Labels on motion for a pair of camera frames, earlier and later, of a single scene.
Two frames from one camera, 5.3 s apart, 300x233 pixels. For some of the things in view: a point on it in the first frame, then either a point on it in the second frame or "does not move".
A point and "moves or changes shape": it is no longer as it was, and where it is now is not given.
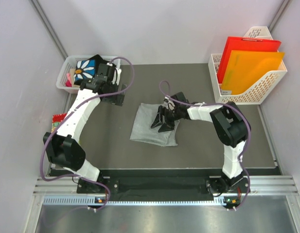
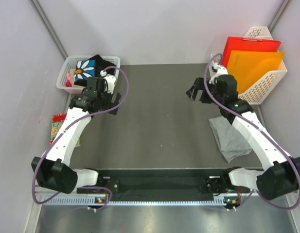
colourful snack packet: (57, 119) does not move
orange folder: (244, 69) does not move
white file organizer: (255, 94) does not move
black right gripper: (168, 125) to (192, 93)
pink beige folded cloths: (69, 81) does not move
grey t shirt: (141, 131) moves or changes shape
